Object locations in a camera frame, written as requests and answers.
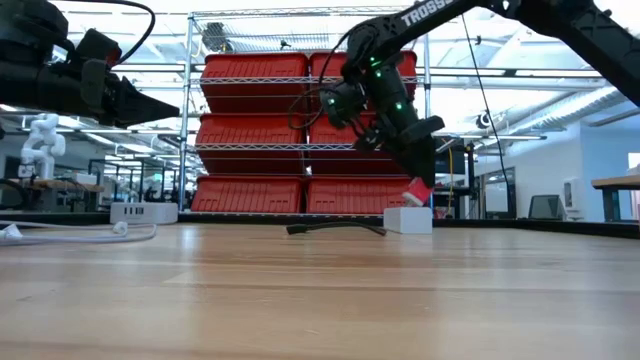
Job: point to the red plastic storage bin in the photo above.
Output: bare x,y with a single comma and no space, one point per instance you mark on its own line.
336,62
325,137
355,195
250,130
255,65
247,195

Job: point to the wooden table with dark legs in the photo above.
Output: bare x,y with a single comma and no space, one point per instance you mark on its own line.
612,192

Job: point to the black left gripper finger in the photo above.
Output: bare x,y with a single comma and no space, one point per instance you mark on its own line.
150,107

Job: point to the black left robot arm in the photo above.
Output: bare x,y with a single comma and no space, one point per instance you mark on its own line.
30,80

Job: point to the red USB charger plug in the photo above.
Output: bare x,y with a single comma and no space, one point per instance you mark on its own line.
417,192

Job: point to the distant wooden equipment bench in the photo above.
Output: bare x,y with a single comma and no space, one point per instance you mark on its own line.
60,185

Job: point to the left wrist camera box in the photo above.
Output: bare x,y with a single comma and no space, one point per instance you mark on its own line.
97,47

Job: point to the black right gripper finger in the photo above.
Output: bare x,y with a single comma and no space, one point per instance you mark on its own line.
422,160

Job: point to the white wall dispenser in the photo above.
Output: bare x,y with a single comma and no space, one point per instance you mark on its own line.
571,194

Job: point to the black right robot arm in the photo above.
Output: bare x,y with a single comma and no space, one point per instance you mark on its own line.
600,40

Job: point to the white square USB power hub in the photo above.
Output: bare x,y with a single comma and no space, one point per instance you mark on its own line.
145,212

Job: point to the long white power strip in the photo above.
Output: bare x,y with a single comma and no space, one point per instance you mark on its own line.
407,220

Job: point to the dark monitor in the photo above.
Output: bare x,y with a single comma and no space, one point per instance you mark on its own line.
546,206

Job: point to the black metal table frame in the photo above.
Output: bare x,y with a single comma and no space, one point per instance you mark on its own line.
550,226

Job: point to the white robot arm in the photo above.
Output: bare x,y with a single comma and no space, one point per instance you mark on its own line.
42,145

